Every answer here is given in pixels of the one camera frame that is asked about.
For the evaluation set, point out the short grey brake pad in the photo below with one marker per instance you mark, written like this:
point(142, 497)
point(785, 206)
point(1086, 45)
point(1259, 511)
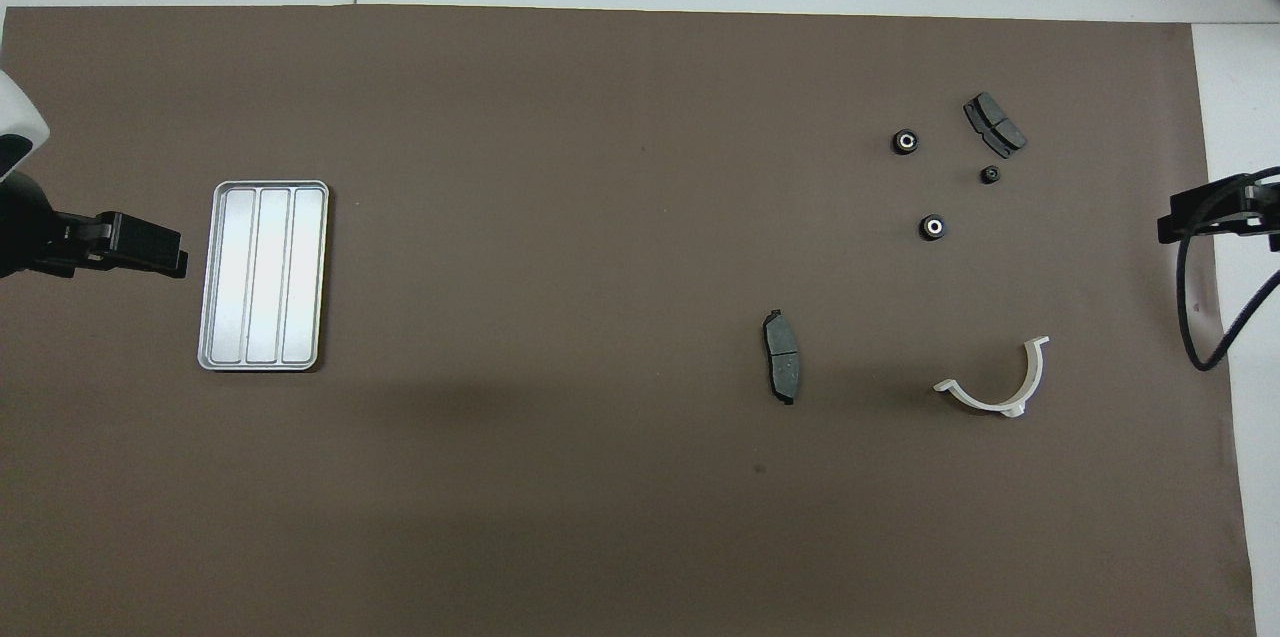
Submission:
point(995, 125)

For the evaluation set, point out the long grey brake pad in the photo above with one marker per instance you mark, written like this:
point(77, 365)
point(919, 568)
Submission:
point(782, 357)

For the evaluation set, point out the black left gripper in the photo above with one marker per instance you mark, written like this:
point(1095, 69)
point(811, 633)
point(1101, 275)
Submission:
point(40, 237)

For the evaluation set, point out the white semicircular plastic clamp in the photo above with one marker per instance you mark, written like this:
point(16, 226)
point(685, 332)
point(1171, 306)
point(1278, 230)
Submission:
point(985, 402)

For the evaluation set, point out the small black bearing gear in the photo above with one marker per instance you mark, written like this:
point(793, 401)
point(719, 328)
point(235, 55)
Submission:
point(990, 175)

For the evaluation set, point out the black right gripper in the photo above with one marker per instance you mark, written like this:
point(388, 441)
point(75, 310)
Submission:
point(1265, 207)

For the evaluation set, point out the brown table mat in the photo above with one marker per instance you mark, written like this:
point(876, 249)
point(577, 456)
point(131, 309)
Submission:
point(550, 417)

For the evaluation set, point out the silver metal tray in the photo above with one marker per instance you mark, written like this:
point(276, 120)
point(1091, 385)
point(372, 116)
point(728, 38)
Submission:
point(262, 277)

